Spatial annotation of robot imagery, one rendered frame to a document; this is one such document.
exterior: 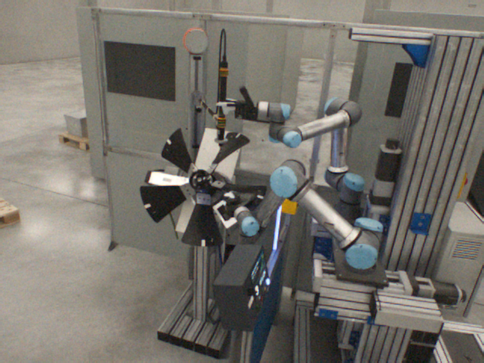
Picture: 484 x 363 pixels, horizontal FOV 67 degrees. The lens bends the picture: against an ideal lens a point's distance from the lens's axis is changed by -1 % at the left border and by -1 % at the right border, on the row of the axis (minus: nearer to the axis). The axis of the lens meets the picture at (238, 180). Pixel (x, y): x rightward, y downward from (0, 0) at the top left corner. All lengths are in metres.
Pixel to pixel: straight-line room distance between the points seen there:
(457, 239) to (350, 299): 0.55
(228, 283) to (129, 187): 2.15
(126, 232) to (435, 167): 2.61
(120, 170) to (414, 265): 2.32
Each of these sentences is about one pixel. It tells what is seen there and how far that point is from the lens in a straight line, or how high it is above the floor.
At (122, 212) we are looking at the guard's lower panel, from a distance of 3.44.
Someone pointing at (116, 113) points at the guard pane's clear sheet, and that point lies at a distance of 3.13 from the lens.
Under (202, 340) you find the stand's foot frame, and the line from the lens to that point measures 2.66.
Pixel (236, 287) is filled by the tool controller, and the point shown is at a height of 1.24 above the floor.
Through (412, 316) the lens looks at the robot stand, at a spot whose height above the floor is 0.95.
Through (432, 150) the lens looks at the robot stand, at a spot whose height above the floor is 1.58.
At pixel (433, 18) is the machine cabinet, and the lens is 4.23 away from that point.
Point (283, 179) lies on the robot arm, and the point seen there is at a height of 1.46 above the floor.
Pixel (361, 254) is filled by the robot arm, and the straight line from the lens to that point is 1.55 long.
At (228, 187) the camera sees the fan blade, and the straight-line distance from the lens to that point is 2.00.
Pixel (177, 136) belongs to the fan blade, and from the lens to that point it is 2.18.
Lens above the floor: 2.04
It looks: 24 degrees down
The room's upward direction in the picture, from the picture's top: 4 degrees clockwise
